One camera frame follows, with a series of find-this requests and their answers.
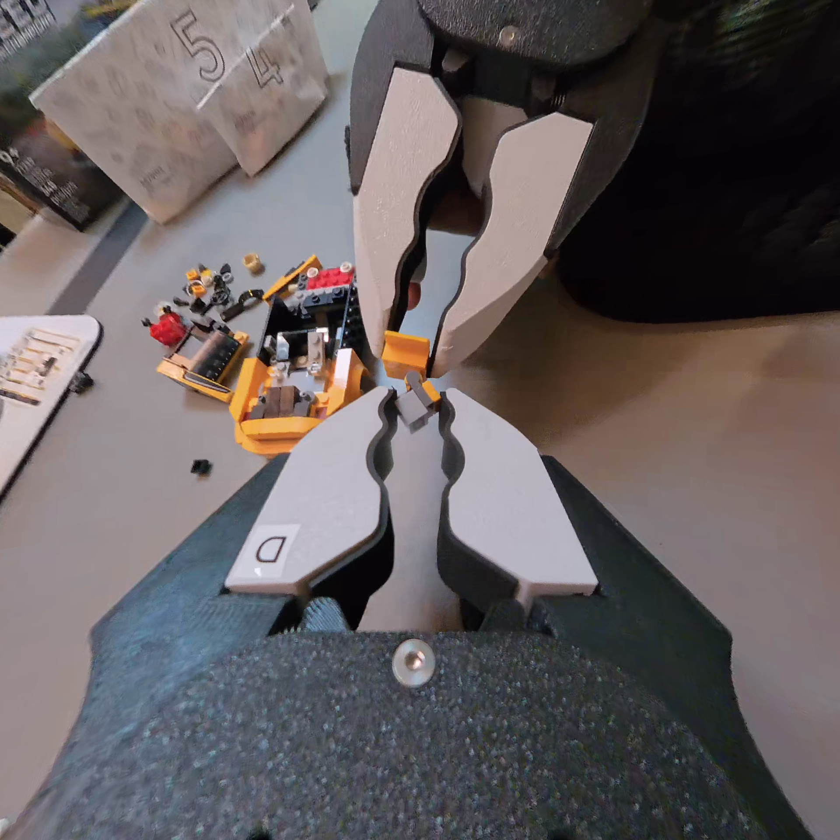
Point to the yellow lego car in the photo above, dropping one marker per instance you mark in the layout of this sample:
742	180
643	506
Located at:
275	433

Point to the pile of small lego pieces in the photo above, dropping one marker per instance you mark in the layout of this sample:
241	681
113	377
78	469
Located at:
197	285

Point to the yellow lego side panel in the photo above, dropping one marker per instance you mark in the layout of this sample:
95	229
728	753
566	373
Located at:
289	279

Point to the yellow lego car roof section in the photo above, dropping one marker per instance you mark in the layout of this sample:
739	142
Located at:
210	358

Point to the person's right forearm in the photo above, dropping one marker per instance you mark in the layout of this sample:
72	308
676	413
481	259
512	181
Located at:
722	197

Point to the small white printed paper bag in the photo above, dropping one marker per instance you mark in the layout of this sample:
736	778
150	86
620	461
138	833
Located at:
275	111

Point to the grey and yellow lego brick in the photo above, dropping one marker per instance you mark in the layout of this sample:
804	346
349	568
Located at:
413	410

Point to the sticker sheet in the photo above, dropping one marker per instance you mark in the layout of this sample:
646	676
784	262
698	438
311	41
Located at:
39	361

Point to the large white printed paper bag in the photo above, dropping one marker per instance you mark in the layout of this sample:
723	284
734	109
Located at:
118	118

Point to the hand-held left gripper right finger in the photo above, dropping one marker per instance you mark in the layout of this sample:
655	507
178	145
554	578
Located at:
518	518

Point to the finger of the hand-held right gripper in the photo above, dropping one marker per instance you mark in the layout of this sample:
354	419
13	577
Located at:
394	164
525	197

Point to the black lego box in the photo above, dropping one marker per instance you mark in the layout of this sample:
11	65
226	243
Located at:
52	177

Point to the yellow lego corner brick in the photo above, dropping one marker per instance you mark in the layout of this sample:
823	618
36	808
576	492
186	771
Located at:
403	351

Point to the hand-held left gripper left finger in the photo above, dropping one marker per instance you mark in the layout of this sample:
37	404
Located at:
321	505

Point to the small black lego tile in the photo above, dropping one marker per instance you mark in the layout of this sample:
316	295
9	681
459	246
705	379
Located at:
201	467

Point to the black curved lego piece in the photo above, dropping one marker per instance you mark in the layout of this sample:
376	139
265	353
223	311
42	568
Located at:
231	312

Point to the red lego minifigure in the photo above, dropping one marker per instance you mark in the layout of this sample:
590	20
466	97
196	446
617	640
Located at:
167	328

